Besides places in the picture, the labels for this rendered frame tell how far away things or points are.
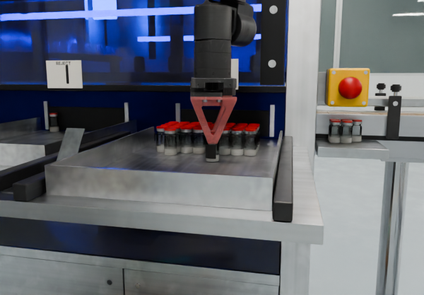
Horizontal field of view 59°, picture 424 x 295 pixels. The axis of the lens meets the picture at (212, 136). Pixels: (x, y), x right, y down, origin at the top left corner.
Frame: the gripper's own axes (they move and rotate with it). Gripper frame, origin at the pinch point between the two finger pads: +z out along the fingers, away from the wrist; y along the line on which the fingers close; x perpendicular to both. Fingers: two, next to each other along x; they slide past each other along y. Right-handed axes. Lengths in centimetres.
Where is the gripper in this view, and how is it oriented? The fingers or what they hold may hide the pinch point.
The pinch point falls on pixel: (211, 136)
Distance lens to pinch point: 59.3
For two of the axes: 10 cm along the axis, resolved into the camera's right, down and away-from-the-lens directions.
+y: -0.5, -1.7, 9.8
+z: -0.1, 9.9, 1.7
